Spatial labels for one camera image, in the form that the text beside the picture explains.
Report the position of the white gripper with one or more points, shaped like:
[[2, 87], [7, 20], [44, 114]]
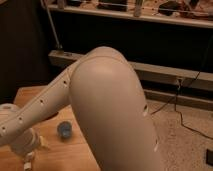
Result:
[[25, 144]]

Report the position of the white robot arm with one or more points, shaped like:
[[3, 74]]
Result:
[[109, 105]]

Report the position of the blue cup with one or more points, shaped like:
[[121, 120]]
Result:
[[64, 129]]

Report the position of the metal pole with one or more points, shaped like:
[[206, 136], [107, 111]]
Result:
[[58, 44]]

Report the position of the black box on floor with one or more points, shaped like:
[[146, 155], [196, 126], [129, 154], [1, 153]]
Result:
[[209, 157]]

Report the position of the metal shelf rail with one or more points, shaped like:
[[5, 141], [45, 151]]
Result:
[[132, 13]]

